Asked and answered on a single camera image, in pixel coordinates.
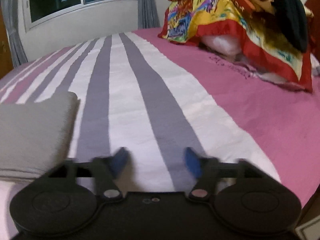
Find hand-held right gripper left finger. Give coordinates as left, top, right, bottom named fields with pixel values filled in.
left=46, top=147, right=130, bottom=202

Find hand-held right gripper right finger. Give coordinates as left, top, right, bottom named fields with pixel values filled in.
left=184, top=147, right=269, bottom=202

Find grey pants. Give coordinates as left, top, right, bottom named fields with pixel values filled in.
left=0, top=91, right=81, bottom=180

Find striped pink bed sheet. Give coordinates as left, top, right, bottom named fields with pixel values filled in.
left=0, top=27, right=320, bottom=240

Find white pillow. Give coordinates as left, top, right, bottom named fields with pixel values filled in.
left=201, top=34, right=247, bottom=57

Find colourful red-edged quilt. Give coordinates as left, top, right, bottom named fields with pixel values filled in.
left=157, top=0, right=313, bottom=93

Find grey curtain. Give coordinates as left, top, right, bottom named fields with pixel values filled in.
left=136, top=0, right=160, bottom=29
left=0, top=0, right=28, bottom=68

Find brown wooden door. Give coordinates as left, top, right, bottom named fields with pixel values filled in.
left=0, top=10, right=13, bottom=79

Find black garment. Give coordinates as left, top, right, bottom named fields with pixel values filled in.
left=265, top=0, right=309, bottom=53

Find red and white headboard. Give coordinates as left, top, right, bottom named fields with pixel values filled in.
left=304, top=0, right=320, bottom=63

